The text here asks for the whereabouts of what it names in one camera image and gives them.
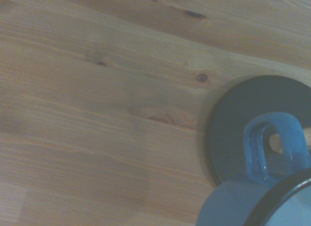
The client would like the blue enamel mug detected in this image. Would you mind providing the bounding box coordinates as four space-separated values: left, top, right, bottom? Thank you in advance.
195 112 311 226

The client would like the black round plate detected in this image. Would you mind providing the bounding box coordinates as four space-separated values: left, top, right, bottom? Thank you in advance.
205 75 311 188

